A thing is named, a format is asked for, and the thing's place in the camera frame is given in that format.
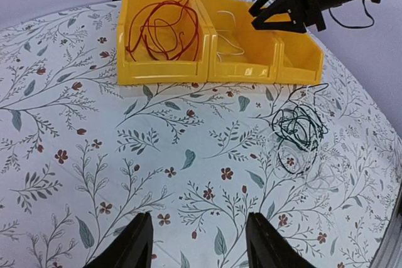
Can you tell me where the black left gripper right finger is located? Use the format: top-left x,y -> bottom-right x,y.
246,213 -> 314,268

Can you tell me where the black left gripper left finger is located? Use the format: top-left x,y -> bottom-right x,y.
84,213 -> 153,268

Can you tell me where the dark red cable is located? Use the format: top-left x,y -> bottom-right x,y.
125,0 -> 202,62

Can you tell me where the yellow bin near compartment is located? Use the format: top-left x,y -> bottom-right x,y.
253,30 -> 323,85

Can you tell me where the yellow bin compartment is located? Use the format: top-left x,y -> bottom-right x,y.
253,30 -> 323,85
117,0 -> 210,85
195,0 -> 274,83

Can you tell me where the yellow bin middle compartment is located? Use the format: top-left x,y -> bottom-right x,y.
195,0 -> 274,83

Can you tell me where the floral patterned table mat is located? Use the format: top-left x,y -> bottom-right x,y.
1,1 -> 401,267

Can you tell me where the yellow bin far compartment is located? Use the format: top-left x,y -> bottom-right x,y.
117,0 -> 210,85

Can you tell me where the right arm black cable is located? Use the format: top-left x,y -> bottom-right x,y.
328,0 -> 375,29

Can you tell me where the black thin cable tangle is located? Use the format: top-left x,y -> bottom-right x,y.
271,83 -> 329,176

